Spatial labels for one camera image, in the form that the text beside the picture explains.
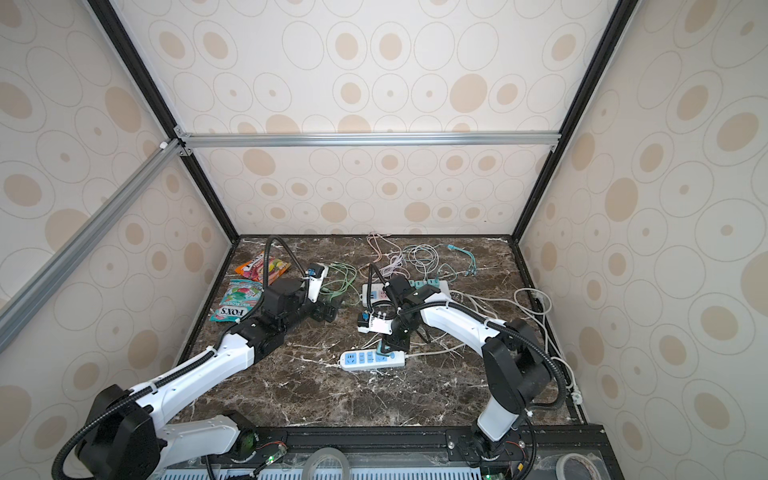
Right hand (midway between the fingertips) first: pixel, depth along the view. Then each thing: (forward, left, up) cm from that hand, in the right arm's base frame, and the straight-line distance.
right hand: (387, 340), depth 85 cm
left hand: (+9, +14, +15) cm, 22 cm away
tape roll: (-30, -41, -6) cm, 51 cm away
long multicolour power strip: (+5, +1, +17) cm, 17 cm away
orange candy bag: (+30, +48, -2) cm, 56 cm away
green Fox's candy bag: (+17, +49, -3) cm, 52 cm away
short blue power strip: (-4, +10, -4) cm, 11 cm away
